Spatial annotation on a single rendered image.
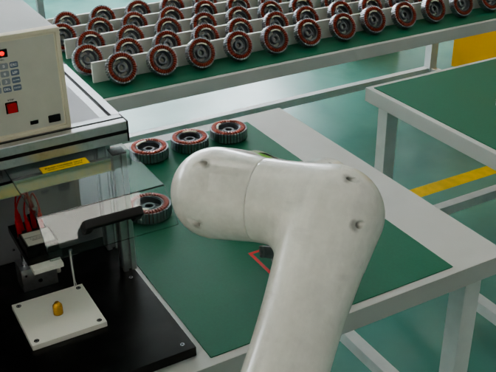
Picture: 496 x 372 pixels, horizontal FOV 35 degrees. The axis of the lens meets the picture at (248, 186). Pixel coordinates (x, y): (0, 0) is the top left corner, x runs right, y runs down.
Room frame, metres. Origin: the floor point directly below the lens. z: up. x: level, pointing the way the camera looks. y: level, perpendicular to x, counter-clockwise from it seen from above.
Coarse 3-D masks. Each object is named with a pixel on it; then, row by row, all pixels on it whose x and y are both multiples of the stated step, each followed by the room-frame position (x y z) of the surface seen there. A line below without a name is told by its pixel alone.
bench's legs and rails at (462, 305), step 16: (464, 288) 1.53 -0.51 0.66; (448, 304) 1.57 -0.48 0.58; (464, 304) 1.53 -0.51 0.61; (448, 320) 1.56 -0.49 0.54; (464, 320) 1.53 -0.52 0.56; (352, 336) 1.92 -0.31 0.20; (448, 336) 1.55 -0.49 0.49; (464, 336) 1.54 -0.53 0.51; (352, 352) 1.89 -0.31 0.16; (368, 352) 1.84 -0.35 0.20; (448, 352) 1.55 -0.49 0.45; (464, 352) 1.54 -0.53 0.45; (384, 368) 1.77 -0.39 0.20; (448, 368) 1.54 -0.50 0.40; (464, 368) 1.54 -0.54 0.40
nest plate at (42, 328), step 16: (80, 288) 1.37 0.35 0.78; (16, 304) 1.32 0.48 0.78; (32, 304) 1.32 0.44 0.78; (48, 304) 1.32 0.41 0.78; (64, 304) 1.31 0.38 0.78; (80, 304) 1.31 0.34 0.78; (32, 320) 1.26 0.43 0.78; (48, 320) 1.26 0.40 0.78; (64, 320) 1.26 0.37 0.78; (80, 320) 1.26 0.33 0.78; (96, 320) 1.26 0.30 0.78; (32, 336) 1.21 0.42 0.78; (48, 336) 1.21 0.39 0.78; (64, 336) 1.22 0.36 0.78
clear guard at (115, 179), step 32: (64, 160) 1.40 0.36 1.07; (96, 160) 1.40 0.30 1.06; (128, 160) 1.40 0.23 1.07; (32, 192) 1.27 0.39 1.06; (64, 192) 1.27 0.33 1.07; (96, 192) 1.27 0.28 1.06; (128, 192) 1.27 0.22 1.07; (160, 192) 1.29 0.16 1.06; (64, 224) 1.19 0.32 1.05; (128, 224) 1.22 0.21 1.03; (160, 224) 1.24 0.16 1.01; (64, 256) 1.15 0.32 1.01
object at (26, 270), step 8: (16, 264) 1.40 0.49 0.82; (24, 264) 1.40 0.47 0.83; (16, 272) 1.41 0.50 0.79; (24, 272) 1.38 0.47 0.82; (32, 272) 1.39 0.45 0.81; (48, 272) 1.40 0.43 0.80; (56, 272) 1.41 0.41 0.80; (24, 280) 1.38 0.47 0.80; (32, 280) 1.38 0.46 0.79; (40, 280) 1.39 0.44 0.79; (48, 280) 1.40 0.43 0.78; (56, 280) 1.41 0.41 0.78; (24, 288) 1.37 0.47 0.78; (32, 288) 1.38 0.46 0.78
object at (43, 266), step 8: (24, 224) 1.44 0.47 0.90; (16, 232) 1.41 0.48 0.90; (24, 232) 1.37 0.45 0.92; (32, 232) 1.37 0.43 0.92; (40, 232) 1.37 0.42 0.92; (16, 240) 1.38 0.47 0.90; (24, 240) 1.34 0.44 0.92; (32, 240) 1.34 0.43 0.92; (40, 240) 1.34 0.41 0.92; (24, 248) 1.33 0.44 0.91; (32, 248) 1.32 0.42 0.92; (40, 248) 1.32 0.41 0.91; (24, 256) 1.32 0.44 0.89; (32, 256) 1.32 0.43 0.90; (40, 256) 1.32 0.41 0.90; (48, 256) 1.33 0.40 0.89; (32, 264) 1.31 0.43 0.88; (40, 264) 1.31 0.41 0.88; (48, 264) 1.31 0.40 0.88; (56, 264) 1.31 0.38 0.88; (40, 272) 1.30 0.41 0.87
